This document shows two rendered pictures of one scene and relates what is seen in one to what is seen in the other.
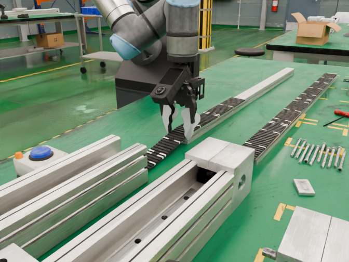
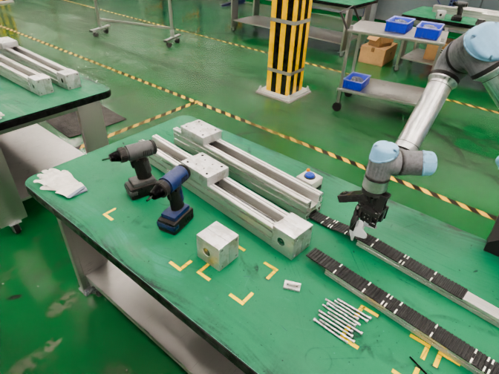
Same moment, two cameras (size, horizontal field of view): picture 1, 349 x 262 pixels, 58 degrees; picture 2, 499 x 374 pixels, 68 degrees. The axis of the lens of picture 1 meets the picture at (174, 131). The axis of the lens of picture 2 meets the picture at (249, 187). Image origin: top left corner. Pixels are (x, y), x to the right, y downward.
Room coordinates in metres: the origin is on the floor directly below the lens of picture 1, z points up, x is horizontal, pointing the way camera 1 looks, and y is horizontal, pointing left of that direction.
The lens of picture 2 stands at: (0.50, -1.02, 1.67)
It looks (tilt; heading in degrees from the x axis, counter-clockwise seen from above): 35 degrees down; 98
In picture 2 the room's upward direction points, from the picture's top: 3 degrees clockwise
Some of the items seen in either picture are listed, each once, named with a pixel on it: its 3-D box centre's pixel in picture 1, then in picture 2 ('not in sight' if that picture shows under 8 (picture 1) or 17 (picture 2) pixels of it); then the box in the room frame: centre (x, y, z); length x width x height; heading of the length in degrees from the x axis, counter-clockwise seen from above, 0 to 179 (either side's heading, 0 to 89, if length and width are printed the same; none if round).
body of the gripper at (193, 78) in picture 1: (184, 78); (371, 204); (0.77, -0.02, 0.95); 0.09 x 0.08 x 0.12; 145
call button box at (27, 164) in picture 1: (45, 169); (307, 182); (0.57, 0.26, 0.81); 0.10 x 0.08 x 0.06; 55
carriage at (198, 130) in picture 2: not in sight; (200, 134); (0.07, 0.47, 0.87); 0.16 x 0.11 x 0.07; 145
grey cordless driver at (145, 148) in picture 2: not in sight; (132, 171); (-0.10, 0.09, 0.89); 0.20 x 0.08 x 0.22; 44
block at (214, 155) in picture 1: (213, 171); (293, 234); (0.53, -0.08, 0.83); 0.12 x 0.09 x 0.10; 55
